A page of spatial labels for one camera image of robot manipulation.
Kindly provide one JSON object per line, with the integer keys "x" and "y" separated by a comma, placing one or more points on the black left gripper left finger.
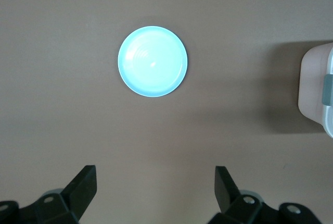
{"x": 75, "y": 192}

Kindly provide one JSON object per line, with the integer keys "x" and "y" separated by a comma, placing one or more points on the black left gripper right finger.
{"x": 229, "y": 198}

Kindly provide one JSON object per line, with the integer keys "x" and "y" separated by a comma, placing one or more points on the white lidded box grey latches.
{"x": 313, "y": 86}

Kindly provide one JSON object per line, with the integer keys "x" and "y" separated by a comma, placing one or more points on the light blue round plate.
{"x": 152, "y": 61}

